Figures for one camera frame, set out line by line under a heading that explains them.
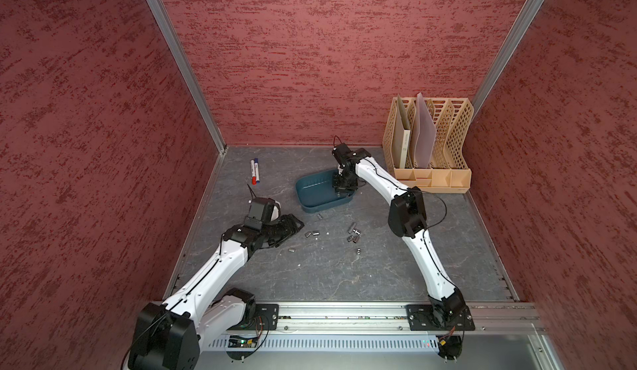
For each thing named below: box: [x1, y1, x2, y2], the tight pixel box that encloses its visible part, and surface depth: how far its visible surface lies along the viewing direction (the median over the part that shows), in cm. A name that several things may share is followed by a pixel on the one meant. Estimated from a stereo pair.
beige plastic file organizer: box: [382, 97, 475, 195], surface depth 105 cm
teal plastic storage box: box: [295, 169, 357, 214], surface depth 102 cm
